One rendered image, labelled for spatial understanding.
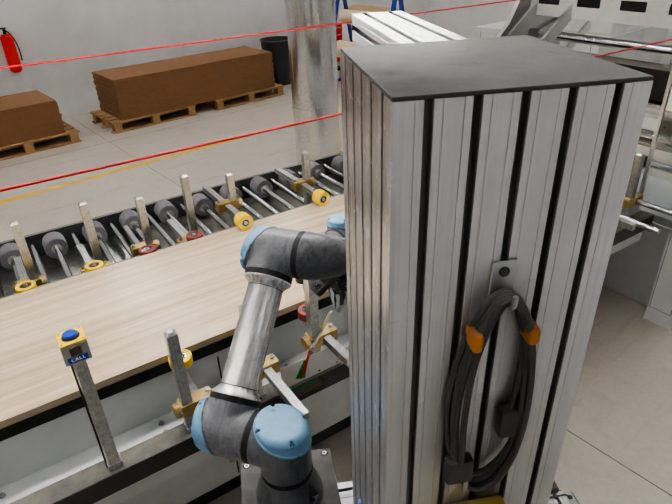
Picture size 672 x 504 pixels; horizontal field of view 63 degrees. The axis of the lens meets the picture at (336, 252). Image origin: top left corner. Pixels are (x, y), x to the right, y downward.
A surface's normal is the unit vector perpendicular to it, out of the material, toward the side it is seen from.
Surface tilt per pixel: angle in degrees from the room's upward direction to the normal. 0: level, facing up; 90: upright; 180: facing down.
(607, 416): 0
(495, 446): 90
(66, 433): 90
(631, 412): 0
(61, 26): 90
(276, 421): 8
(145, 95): 90
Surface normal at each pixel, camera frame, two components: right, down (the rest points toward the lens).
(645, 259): -0.83, 0.30
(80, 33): 0.64, 0.37
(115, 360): -0.04, -0.87
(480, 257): 0.18, 0.49
